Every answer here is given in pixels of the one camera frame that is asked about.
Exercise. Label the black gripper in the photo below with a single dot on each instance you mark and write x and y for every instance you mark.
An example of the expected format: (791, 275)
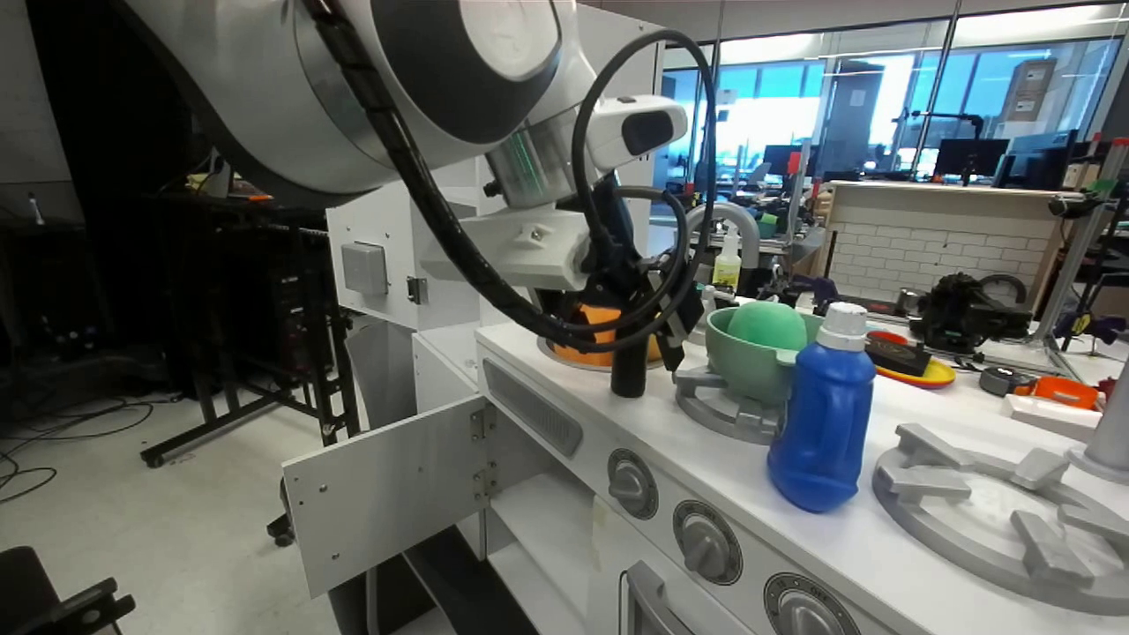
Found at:
(615, 234)

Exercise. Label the black bottle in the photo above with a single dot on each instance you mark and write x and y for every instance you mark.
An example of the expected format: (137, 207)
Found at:
(630, 373)

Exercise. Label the blue detergent bottle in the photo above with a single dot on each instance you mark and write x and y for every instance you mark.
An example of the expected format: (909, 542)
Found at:
(822, 426)

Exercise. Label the white sink cabinet door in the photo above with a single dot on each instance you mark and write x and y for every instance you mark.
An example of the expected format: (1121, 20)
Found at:
(389, 495)

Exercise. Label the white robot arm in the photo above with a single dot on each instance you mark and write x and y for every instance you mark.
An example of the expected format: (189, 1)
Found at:
(303, 81)

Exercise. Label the small spray bottle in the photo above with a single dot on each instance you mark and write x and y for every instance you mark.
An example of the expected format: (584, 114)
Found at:
(728, 266)

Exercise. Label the orange toy fruit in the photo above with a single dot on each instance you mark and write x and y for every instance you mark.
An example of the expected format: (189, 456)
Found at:
(602, 319)

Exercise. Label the grey burner grate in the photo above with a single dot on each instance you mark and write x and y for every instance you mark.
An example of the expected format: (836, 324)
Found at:
(716, 409)
(1011, 530)

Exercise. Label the green bowl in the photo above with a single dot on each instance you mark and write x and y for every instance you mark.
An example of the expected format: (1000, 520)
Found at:
(746, 364)

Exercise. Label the green foam ball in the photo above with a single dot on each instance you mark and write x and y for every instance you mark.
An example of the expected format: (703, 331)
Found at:
(771, 326)

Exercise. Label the grey toy faucet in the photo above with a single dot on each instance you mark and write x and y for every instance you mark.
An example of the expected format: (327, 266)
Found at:
(742, 222)

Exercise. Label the grey stove knob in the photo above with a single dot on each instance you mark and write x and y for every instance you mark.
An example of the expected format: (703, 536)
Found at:
(707, 542)
(807, 609)
(634, 480)

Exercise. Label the yellow plate with toys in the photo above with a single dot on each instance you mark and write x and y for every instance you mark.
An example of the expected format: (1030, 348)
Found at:
(910, 358)

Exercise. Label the black metal rack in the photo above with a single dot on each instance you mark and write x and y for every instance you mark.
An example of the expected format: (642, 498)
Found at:
(268, 331)

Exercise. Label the orange hand tool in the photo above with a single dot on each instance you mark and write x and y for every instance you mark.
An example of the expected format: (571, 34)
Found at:
(1063, 394)

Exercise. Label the black chair base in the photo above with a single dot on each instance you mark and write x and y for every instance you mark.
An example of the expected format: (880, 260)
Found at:
(59, 600)

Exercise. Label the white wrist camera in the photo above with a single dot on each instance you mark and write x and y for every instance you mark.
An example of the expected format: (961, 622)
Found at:
(638, 127)

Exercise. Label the grey post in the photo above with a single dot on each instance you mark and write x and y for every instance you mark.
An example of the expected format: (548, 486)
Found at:
(1114, 428)

